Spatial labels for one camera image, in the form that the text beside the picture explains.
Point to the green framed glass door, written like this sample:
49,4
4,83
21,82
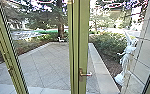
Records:
84,33
47,66

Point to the white garden bench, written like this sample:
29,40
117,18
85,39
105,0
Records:
61,39

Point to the large tree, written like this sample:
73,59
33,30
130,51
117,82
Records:
60,23

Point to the green shrub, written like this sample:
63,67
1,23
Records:
107,43

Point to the long green hedge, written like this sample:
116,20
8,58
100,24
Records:
41,40

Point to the white garden statue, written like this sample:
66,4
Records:
127,56

